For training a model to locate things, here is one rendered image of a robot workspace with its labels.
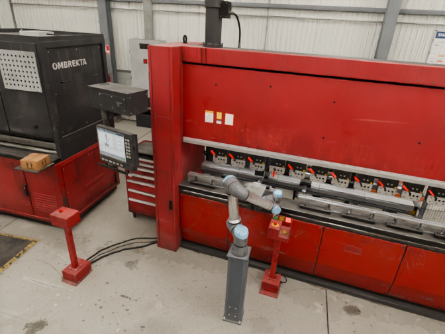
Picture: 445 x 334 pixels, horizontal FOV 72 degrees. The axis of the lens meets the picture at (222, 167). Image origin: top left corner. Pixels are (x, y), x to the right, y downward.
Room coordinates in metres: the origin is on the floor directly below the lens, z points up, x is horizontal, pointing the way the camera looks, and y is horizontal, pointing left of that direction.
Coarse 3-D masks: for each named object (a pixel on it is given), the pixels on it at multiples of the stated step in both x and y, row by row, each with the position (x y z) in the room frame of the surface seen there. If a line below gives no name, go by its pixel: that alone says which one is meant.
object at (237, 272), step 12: (228, 252) 2.03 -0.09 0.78; (228, 264) 2.01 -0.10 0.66; (240, 264) 1.97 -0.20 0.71; (228, 276) 2.00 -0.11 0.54; (240, 276) 1.97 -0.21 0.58; (228, 288) 1.99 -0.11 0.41; (240, 288) 1.97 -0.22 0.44; (228, 300) 1.99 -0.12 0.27; (240, 300) 1.97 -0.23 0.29; (228, 312) 1.98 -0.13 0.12; (240, 312) 1.98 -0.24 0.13; (240, 324) 1.95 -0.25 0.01
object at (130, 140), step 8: (96, 128) 2.72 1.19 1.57; (104, 128) 2.66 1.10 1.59; (112, 128) 2.66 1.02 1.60; (128, 136) 2.51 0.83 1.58; (136, 136) 2.60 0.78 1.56; (128, 144) 2.51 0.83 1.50; (136, 144) 2.59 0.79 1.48; (128, 152) 2.52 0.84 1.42; (136, 152) 2.59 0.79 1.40; (104, 160) 2.69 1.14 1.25; (112, 160) 2.63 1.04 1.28; (120, 160) 2.58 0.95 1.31; (128, 160) 2.53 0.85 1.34; (136, 160) 2.58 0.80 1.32; (128, 168) 2.53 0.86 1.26; (136, 168) 2.54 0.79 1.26
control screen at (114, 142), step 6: (102, 132) 2.68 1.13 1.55; (108, 132) 2.64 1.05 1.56; (102, 138) 2.69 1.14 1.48; (108, 138) 2.65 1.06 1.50; (114, 138) 2.61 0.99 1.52; (120, 138) 2.57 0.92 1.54; (102, 144) 2.69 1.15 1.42; (108, 144) 2.65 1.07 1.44; (114, 144) 2.61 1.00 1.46; (120, 144) 2.57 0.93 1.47; (102, 150) 2.70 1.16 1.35; (108, 150) 2.66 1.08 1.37; (114, 150) 2.62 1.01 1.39; (120, 150) 2.58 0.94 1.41; (114, 156) 2.62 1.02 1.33; (120, 156) 2.58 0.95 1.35
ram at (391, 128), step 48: (192, 96) 3.05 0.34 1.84; (240, 96) 2.90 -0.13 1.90; (288, 96) 2.76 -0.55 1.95; (336, 96) 2.64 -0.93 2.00; (384, 96) 2.52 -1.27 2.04; (432, 96) 2.42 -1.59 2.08; (240, 144) 2.88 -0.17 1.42; (288, 144) 2.74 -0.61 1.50; (336, 144) 2.61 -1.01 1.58; (384, 144) 2.49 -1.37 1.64; (432, 144) 2.38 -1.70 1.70
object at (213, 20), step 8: (208, 0) 3.07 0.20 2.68; (216, 0) 3.05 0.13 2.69; (208, 8) 3.08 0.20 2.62; (216, 8) 3.06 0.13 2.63; (224, 8) 3.06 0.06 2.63; (208, 16) 3.08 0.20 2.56; (216, 16) 3.06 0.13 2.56; (224, 16) 3.06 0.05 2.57; (208, 24) 3.08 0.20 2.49; (216, 24) 3.07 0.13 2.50; (208, 32) 3.07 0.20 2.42; (216, 32) 3.07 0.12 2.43; (240, 32) 3.18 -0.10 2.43; (208, 40) 3.07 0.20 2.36; (216, 40) 3.07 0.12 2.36
